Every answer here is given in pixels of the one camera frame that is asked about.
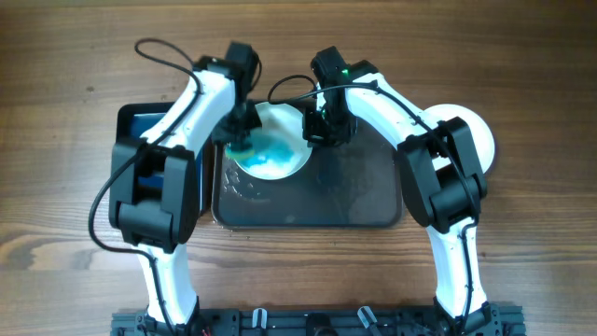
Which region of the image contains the white plate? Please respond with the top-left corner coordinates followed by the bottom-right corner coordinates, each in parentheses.
top-left (233, 102), bottom-right (312, 180)
top-left (424, 104), bottom-right (496, 174)

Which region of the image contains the green yellow sponge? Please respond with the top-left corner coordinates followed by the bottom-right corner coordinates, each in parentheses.
top-left (224, 143), bottom-right (255, 161)

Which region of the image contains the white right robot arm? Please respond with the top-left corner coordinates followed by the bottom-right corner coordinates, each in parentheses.
top-left (310, 69), bottom-right (495, 323)

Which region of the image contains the black tub of blue water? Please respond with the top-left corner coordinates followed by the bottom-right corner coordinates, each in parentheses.
top-left (116, 102), bottom-right (214, 215)

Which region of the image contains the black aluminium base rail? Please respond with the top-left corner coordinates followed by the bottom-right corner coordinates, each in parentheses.
top-left (110, 303), bottom-right (527, 336)

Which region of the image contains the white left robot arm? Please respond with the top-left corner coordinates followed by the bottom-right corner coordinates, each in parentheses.
top-left (108, 70), bottom-right (255, 335)

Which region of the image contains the dark brown serving tray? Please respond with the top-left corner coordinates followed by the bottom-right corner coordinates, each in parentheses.
top-left (212, 120), bottom-right (404, 229)

